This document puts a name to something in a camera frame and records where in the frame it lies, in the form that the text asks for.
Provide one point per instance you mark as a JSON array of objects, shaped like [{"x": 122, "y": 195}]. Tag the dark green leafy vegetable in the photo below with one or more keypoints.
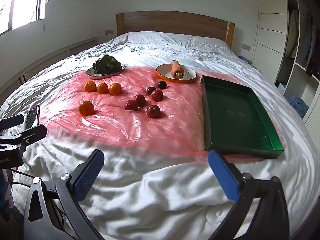
[{"x": 106, "y": 63}]

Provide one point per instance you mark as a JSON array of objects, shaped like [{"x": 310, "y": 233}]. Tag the pink plastic sheet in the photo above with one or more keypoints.
[{"x": 112, "y": 130}]

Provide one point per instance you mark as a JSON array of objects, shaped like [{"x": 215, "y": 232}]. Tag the orange carrot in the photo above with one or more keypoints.
[{"x": 176, "y": 68}]

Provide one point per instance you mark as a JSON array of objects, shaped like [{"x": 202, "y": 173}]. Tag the green rectangular tray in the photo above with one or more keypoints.
[{"x": 237, "y": 120}]

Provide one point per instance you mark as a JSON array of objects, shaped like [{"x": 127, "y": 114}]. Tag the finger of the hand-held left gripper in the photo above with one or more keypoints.
[
  {"x": 12, "y": 122},
  {"x": 35, "y": 133}
]

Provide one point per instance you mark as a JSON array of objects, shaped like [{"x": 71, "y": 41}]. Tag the white plate with orange rim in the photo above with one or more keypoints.
[{"x": 163, "y": 72}]

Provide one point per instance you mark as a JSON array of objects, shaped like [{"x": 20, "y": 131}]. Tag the hanging light garment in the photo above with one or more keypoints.
[{"x": 292, "y": 35}]

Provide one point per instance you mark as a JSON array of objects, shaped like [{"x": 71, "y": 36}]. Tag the patterned white plate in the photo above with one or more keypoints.
[{"x": 120, "y": 68}]

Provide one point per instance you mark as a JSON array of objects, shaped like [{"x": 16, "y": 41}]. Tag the white wardrobe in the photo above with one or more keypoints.
[{"x": 272, "y": 30}]

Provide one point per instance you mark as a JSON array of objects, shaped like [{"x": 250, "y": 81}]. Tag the black smartphone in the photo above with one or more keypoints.
[{"x": 32, "y": 116}]

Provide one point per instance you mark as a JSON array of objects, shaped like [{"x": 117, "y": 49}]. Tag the orange mandarin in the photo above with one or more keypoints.
[
  {"x": 86, "y": 108},
  {"x": 90, "y": 86},
  {"x": 102, "y": 88},
  {"x": 115, "y": 89}
]

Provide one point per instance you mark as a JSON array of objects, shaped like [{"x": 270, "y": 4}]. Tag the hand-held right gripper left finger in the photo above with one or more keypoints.
[{"x": 88, "y": 172}]

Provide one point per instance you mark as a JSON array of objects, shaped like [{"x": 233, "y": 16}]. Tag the wooden headboard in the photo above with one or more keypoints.
[{"x": 175, "y": 22}]

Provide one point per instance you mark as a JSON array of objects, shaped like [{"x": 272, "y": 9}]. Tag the hanging dark clothes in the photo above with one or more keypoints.
[{"x": 311, "y": 50}]

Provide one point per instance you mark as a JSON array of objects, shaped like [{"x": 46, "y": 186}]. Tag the dark purple plum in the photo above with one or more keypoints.
[
  {"x": 150, "y": 90},
  {"x": 162, "y": 84}
]

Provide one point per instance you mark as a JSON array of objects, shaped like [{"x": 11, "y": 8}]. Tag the small red apple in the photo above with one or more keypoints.
[
  {"x": 153, "y": 111},
  {"x": 140, "y": 100},
  {"x": 130, "y": 105},
  {"x": 157, "y": 95}
]

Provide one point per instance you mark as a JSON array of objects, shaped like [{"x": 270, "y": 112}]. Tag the window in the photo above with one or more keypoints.
[{"x": 22, "y": 2}]

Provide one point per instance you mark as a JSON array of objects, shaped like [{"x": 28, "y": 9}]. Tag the blue towel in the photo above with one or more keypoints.
[{"x": 297, "y": 106}]

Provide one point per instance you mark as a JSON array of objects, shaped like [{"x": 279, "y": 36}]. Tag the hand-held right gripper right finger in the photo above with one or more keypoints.
[{"x": 223, "y": 177}]

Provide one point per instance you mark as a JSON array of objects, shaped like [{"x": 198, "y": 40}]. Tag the cluttered bedside table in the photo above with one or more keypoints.
[{"x": 246, "y": 61}]

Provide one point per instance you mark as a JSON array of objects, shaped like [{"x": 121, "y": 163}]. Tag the person's left forearm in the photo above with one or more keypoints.
[{"x": 3, "y": 195}]

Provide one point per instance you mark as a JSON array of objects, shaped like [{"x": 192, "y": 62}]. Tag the wall socket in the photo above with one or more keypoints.
[
  {"x": 109, "y": 32},
  {"x": 246, "y": 47}
]

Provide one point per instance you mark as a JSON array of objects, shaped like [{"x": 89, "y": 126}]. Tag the white paper bag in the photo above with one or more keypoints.
[{"x": 281, "y": 88}]

